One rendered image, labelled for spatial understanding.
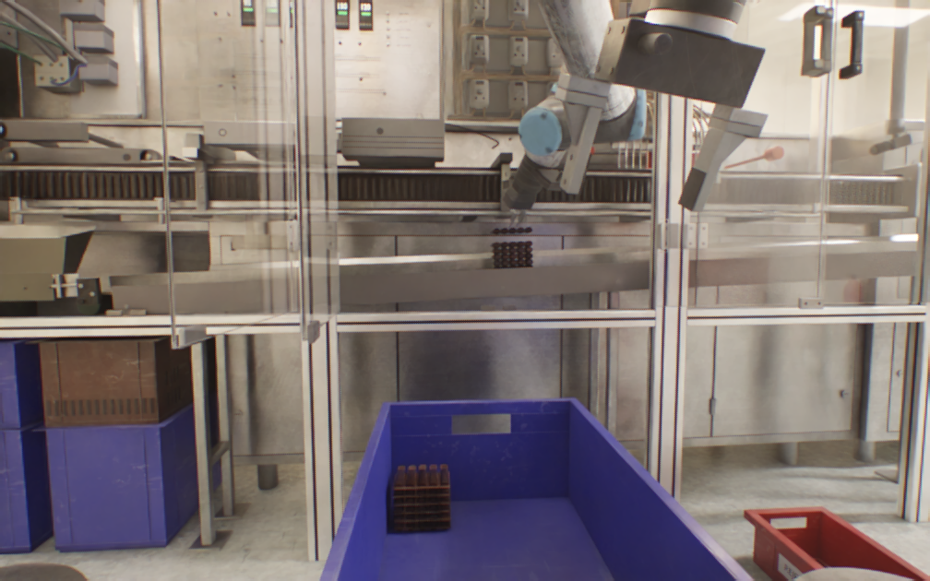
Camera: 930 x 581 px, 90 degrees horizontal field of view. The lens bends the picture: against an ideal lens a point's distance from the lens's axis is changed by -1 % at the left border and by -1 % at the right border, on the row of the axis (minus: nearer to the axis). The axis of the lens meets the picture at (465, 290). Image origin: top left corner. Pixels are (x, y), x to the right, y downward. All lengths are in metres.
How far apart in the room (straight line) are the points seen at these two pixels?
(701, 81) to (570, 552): 0.74
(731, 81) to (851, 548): 1.15
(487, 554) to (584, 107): 0.72
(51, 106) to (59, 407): 1.03
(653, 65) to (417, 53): 1.38
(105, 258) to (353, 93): 1.00
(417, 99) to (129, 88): 0.93
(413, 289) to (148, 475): 0.80
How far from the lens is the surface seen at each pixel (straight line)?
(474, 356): 1.46
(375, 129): 1.32
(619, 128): 0.93
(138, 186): 1.53
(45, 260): 1.46
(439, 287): 1.17
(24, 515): 1.65
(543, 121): 0.95
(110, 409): 1.44
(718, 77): 0.50
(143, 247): 1.91
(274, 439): 1.58
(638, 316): 1.22
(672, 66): 0.48
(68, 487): 1.56
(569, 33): 0.74
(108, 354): 1.41
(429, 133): 1.31
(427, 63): 1.78
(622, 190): 1.46
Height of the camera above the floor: 0.73
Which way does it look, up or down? 4 degrees down
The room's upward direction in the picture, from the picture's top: straight up
